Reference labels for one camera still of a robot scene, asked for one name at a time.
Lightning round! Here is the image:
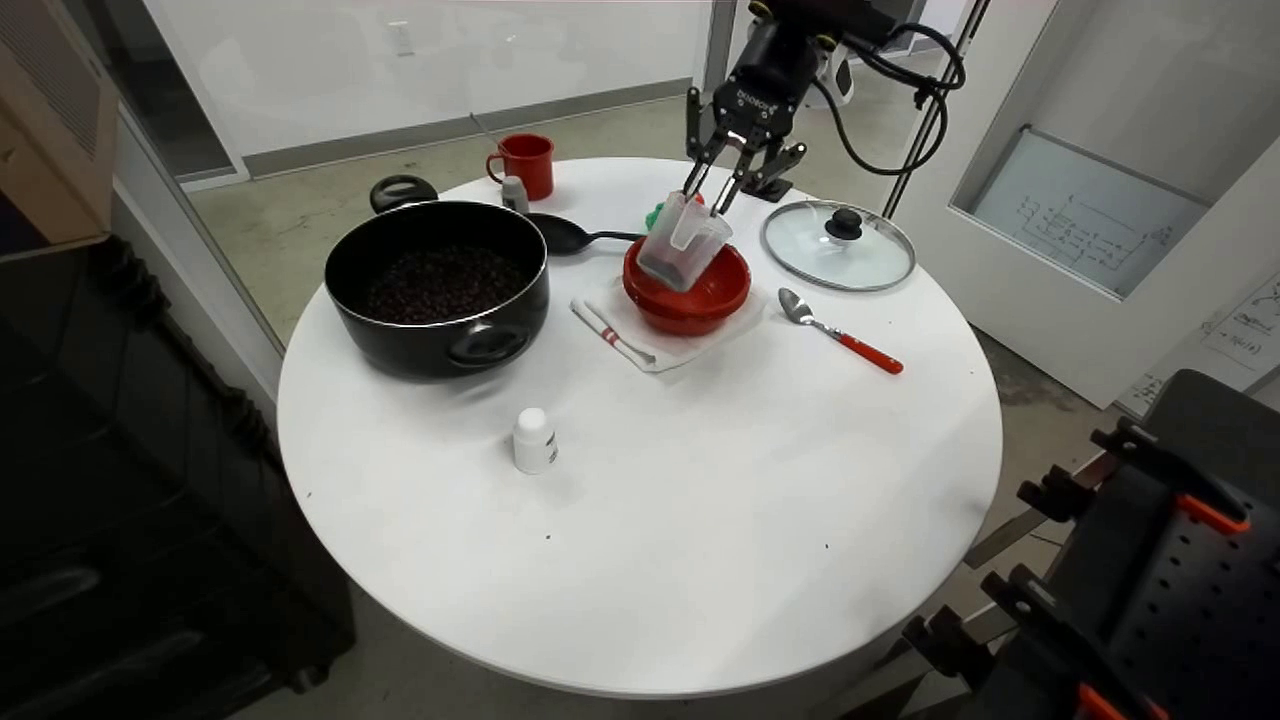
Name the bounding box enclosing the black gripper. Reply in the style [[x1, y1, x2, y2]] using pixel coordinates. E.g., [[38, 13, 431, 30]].
[[678, 72, 813, 220]]

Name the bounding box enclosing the white napkin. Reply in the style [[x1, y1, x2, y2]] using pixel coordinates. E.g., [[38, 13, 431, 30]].
[[569, 272, 771, 379]]

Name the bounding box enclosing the metal spoon with red handle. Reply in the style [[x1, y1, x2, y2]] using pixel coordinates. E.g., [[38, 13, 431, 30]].
[[775, 283, 909, 379]]

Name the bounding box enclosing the black clamp with orange handle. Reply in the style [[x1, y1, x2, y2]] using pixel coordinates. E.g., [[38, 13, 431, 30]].
[[1014, 419, 1255, 541], [903, 564, 1167, 720]]

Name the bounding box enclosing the red bowl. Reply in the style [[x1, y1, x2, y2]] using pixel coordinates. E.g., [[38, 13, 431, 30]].
[[618, 232, 754, 341]]

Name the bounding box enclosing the black perforated mounting table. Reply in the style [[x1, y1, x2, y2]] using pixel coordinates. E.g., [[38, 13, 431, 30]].
[[930, 367, 1280, 720]]

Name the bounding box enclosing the black cooking pot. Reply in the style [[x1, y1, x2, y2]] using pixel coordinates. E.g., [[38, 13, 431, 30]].
[[321, 173, 550, 383]]

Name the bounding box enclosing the white pill bottle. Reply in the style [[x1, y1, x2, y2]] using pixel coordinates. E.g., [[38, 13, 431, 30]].
[[508, 403, 562, 481]]

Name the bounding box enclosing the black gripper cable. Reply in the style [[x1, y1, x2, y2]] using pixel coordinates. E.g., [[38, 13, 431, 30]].
[[794, 17, 970, 182]]

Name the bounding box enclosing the red mug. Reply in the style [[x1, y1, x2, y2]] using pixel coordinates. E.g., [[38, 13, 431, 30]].
[[480, 134, 559, 205]]

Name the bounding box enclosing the black ladle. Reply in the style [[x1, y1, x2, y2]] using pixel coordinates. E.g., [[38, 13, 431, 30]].
[[522, 214, 653, 261]]

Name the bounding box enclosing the glass pot lid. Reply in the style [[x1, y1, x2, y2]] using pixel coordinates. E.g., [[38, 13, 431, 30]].
[[754, 202, 920, 297]]

